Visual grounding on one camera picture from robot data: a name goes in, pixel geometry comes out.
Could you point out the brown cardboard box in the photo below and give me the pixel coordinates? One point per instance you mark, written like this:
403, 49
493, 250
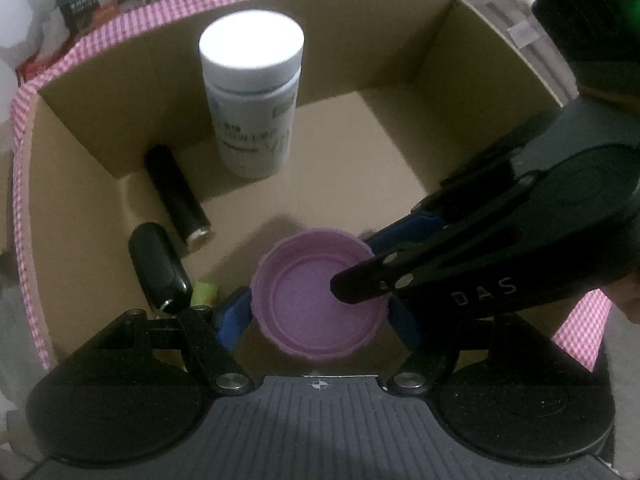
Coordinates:
300, 159

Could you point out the black cylinder tube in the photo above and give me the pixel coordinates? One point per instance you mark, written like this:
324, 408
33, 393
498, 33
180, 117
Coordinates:
183, 208

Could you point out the black key fob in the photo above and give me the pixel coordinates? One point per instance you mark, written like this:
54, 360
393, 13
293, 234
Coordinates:
163, 280

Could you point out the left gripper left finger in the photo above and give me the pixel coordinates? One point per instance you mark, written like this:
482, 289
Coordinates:
204, 336

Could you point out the pink checkered tablecloth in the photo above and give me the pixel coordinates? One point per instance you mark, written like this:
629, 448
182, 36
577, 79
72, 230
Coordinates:
150, 20

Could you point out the grey quilted sofa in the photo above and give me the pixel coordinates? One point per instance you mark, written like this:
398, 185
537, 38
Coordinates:
515, 19

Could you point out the white vitamin bottle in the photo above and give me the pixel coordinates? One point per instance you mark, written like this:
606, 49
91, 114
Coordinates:
251, 65

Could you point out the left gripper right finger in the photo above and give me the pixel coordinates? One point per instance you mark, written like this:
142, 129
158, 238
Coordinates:
432, 352

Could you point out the purple plastic lid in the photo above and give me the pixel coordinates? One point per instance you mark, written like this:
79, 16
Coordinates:
293, 303

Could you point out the person's right hand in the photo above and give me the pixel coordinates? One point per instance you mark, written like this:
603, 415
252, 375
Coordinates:
625, 294

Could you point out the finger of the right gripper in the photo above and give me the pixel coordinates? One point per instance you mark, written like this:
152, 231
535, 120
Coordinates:
457, 255

